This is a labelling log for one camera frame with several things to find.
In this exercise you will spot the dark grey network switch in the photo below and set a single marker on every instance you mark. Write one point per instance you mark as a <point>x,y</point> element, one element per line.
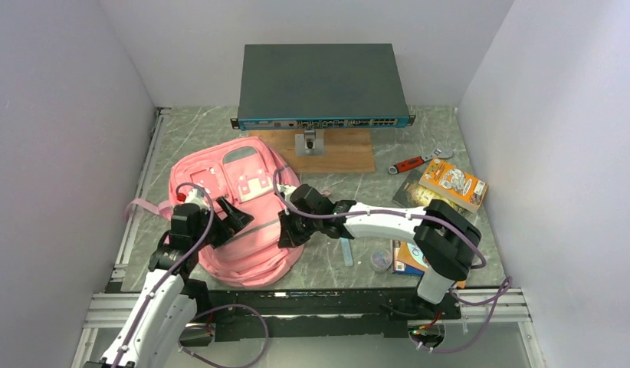
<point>320,86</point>

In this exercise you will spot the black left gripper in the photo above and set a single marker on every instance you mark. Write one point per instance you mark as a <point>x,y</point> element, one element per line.
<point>233,222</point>

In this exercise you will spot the clear round plastic container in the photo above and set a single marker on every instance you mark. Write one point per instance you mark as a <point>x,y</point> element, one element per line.
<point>381,261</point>

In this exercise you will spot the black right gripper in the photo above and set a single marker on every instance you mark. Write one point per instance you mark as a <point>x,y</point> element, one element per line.
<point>289,238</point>

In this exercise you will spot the grey metal switch stand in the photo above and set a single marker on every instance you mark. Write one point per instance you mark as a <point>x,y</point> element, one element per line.
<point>309,143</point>

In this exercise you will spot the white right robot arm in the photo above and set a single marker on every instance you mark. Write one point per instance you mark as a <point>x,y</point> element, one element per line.
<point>447,239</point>

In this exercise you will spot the aluminium frame rail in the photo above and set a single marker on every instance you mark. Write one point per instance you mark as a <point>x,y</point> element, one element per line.
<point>134,214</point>

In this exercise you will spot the light blue ruler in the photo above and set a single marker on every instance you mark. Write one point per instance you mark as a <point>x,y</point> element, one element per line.
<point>347,253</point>

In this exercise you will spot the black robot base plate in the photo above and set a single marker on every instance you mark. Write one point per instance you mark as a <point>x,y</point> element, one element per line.
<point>389,312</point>

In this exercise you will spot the brown wooden board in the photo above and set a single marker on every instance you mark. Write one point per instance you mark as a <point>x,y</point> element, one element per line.
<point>346,151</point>

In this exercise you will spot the red handled adjustable wrench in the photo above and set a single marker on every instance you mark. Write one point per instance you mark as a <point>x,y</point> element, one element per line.
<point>414,162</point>

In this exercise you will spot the orange paperback book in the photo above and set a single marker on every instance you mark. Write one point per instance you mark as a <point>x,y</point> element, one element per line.
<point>454,184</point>

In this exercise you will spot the dark glossy book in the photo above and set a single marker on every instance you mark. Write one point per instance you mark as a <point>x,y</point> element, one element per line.
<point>411,194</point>

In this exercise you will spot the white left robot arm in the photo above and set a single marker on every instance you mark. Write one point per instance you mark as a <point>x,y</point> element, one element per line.
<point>170,298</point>

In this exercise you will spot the pink school backpack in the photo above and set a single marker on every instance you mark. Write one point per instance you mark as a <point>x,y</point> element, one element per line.
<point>238,176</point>

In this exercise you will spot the blue orange book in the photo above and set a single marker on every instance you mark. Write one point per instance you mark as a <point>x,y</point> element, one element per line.
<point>408,259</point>

